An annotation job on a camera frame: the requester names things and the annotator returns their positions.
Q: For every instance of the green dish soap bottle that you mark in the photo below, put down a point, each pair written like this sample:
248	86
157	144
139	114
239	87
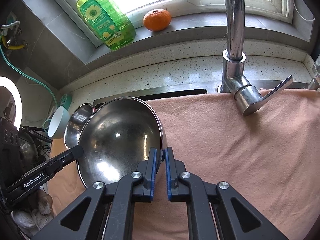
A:
107	22

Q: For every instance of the pink towel mat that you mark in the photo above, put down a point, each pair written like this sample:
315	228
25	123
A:
270	157

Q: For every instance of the chrome kitchen faucet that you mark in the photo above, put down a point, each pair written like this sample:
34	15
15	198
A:
248	99

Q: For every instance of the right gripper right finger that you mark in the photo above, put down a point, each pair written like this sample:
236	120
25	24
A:
215	211

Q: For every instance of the teal round power strip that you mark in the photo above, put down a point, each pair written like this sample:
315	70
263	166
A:
65	101

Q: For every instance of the red steel bowl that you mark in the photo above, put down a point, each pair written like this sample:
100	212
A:
76	123

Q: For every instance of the white ring light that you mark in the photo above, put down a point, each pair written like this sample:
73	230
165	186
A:
11	87

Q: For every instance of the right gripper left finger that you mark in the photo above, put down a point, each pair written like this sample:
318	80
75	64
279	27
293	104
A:
105	211

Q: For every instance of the white gloved left hand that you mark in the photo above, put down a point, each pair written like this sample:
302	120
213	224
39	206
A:
30	220

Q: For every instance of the orange tangerine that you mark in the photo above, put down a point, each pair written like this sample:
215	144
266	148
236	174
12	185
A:
157	19

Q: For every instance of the large stainless steel bowl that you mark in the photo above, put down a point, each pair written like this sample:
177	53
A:
117	137

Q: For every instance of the light blue ceramic bowl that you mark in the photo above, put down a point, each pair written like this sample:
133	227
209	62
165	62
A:
58	123

